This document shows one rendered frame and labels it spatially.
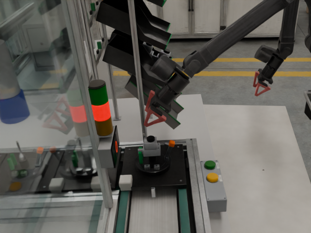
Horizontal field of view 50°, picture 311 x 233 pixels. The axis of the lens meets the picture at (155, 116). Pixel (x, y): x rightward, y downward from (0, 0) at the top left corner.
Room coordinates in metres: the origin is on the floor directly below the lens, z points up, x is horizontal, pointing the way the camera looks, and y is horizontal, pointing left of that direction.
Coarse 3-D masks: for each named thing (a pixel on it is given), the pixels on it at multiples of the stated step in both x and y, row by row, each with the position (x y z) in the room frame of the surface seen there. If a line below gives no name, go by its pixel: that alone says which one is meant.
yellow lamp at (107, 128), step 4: (108, 120) 0.80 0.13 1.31; (96, 124) 0.79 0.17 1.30; (100, 124) 0.79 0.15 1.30; (104, 124) 0.79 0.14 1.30; (108, 124) 0.79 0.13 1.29; (96, 128) 0.79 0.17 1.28; (100, 128) 0.79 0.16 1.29; (104, 128) 0.79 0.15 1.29; (108, 128) 0.79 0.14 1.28; (112, 128) 0.81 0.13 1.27; (100, 132) 0.79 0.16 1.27; (104, 132) 0.79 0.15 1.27; (108, 132) 0.79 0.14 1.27
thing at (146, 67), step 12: (120, 36) 1.36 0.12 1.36; (108, 48) 1.24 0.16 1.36; (120, 48) 1.36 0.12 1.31; (132, 48) 1.35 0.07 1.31; (144, 48) 1.34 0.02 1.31; (108, 60) 1.24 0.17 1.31; (120, 60) 1.23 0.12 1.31; (132, 60) 1.22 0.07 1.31; (144, 60) 1.34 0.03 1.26; (132, 72) 1.22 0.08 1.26; (144, 72) 1.21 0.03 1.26
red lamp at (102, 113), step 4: (104, 104) 0.79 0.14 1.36; (108, 104) 0.81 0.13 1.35; (92, 108) 0.80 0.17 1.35; (96, 108) 0.79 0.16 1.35; (100, 108) 0.79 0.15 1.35; (104, 108) 0.79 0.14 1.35; (108, 108) 0.80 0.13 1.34; (96, 112) 0.79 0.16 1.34; (100, 112) 0.79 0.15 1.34; (104, 112) 0.79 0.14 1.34; (108, 112) 0.80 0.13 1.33; (96, 116) 0.79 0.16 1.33; (100, 116) 0.79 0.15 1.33; (104, 116) 0.79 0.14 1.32; (108, 116) 0.80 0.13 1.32; (96, 120) 0.79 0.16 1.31; (100, 120) 0.79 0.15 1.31; (104, 120) 0.79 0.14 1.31
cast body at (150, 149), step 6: (144, 138) 1.01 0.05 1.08; (150, 138) 0.99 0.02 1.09; (144, 144) 0.97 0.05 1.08; (150, 144) 0.97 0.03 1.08; (156, 144) 0.99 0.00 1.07; (138, 150) 0.99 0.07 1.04; (144, 150) 0.97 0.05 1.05; (150, 150) 0.97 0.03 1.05; (156, 150) 0.97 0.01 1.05; (144, 156) 0.97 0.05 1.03
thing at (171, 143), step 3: (171, 141) 0.99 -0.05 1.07; (174, 141) 0.99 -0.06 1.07; (165, 144) 0.99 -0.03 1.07; (168, 144) 0.99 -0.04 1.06; (171, 144) 0.98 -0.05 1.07; (174, 144) 0.98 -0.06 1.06; (168, 147) 0.99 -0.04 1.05; (171, 147) 0.98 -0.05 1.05; (168, 150) 0.98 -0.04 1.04; (168, 153) 0.98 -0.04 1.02; (165, 156) 0.99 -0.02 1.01; (168, 156) 0.98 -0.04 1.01
